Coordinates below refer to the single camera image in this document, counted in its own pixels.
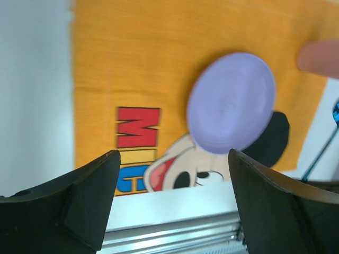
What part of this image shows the pink plastic cup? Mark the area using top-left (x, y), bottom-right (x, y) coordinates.
top-left (297, 38), bottom-right (338, 79)

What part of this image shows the aluminium mounting rail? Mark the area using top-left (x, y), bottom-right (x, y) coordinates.
top-left (100, 212), bottom-right (248, 253)

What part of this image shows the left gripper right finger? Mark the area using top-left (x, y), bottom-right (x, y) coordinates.
top-left (228, 149), bottom-right (338, 253)

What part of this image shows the purple plastic plate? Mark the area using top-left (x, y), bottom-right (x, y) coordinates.
top-left (186, 52), bottom-right (276, 155)

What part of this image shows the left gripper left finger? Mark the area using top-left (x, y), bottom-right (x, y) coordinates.
top-left (1, 150), bottom-right (121, 251)

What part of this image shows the blue metal spoon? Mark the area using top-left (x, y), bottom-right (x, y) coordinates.
top-left (301, 100), bottom-right (339, 183)

